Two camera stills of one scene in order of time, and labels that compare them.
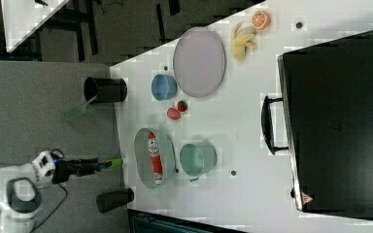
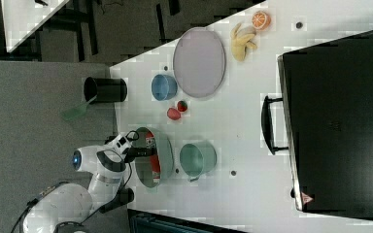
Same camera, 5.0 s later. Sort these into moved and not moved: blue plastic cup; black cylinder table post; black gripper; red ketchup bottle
Moved: black gripper
Not moved: blue plastic cup; black cylinder table post; red ketchup bottle
